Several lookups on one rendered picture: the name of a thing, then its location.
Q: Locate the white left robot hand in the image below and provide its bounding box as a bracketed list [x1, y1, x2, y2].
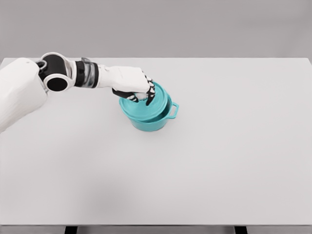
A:
[111, 66, 156, 107]

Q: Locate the teal pot lid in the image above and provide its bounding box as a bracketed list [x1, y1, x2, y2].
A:
[118, 81, 169, 122]

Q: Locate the teal pot with handles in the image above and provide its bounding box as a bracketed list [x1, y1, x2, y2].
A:
[121, 95, 179, 132]

